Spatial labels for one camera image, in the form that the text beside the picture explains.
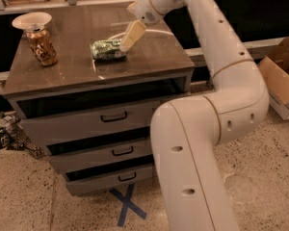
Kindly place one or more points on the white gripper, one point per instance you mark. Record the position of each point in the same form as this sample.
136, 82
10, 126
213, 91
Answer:
143, 12

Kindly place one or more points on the green soda can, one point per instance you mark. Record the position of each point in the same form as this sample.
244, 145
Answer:
107, 50

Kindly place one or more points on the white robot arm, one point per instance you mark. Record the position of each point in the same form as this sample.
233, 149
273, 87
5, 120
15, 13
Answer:
184, 131

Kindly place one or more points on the orange patterned soda can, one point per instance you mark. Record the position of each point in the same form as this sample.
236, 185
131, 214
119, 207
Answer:
41, 45

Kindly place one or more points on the grey drawer cabinet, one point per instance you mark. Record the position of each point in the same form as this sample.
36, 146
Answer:
157, 65

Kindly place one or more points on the white paper bowl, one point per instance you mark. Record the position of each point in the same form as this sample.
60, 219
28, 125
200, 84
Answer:
24, 21

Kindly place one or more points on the top grey drawer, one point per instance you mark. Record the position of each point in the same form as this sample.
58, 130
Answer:
52, 129

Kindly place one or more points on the grey drawer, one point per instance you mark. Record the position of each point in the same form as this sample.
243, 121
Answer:
104, 155
52, 129
110, 180

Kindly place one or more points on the cardboard box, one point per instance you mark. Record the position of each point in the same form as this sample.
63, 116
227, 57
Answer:
275, 70

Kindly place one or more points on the middle grey drawer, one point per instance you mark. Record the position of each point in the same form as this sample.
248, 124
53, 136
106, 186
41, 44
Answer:
104, 155

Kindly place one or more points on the bottom grey drawer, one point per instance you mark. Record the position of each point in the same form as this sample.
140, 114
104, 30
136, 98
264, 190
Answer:
110, 180

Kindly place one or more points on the blue tape cross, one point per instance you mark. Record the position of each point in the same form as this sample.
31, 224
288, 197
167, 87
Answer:
127, 204

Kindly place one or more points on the metal window rail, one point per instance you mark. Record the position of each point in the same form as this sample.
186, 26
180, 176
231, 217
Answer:
257, 48

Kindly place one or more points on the wire mesh basket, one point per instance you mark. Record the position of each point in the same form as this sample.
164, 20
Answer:
13, 137

